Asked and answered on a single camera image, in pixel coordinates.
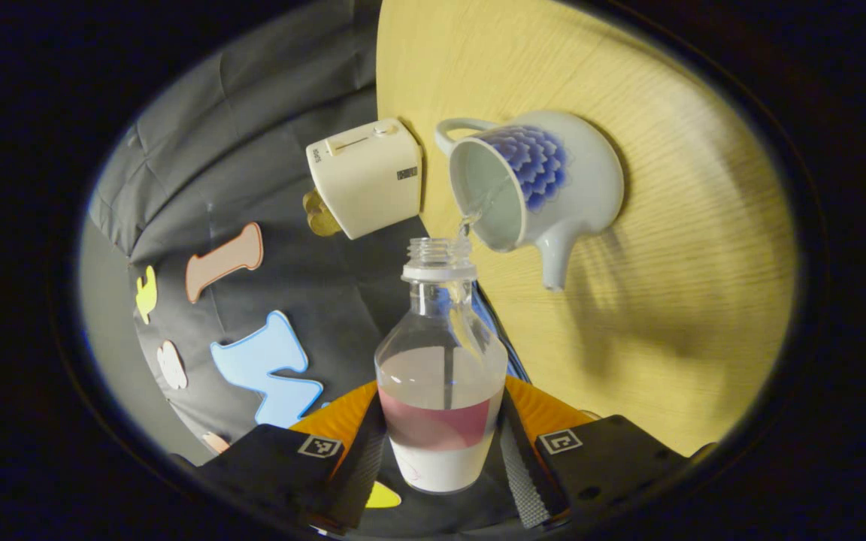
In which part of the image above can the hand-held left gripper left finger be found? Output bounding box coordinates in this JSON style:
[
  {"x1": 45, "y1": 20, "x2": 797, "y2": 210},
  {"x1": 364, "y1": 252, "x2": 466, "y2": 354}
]
[{"x1": 170, "y1": 379, "x2": 389, "y2": 536}]

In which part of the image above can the clear plastic water bottle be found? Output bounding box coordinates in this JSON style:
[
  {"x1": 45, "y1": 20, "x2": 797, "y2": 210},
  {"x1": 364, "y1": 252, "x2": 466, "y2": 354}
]
[{"x1": 374, "y1": 237, "x2": 510, "y2": 494}]

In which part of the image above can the black backdrop cloth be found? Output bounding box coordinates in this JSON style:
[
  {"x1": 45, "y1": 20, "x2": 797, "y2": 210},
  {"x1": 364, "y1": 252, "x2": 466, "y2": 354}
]
[{"x1": 87, "y1": 0, "x2": 531, "y2": 527}]

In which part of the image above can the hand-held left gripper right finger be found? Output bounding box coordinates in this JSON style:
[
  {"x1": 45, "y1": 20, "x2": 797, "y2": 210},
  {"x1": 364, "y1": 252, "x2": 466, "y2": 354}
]
[{"x1": 499, "y1": 376, "x2": 716, "y2": 530}]

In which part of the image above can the white toaster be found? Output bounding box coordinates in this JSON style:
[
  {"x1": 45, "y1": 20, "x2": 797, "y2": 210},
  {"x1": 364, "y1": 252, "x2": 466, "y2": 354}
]
[{"x1": 305, "y1": 118, "x2": 424, "y2": 240}]

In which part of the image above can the brown bread slice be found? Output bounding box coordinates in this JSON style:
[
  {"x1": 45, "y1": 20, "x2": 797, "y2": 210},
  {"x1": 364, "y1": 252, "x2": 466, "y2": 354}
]
[{"x1": 302, "y1": 188, "x2": 342, "y2": 238}]

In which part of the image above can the white blue-flower teacup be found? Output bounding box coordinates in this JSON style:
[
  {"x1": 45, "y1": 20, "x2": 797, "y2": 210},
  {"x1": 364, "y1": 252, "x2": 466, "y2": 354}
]
[{"x1": 434, "y1": 110, "x2": 625, "y2": 292}]

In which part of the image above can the folded blue towel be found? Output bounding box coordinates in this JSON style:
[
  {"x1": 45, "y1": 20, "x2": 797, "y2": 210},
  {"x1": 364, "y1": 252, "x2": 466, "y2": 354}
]
[{"x1": 471, "y1": 284, "x2": 533, "y2": 385}]

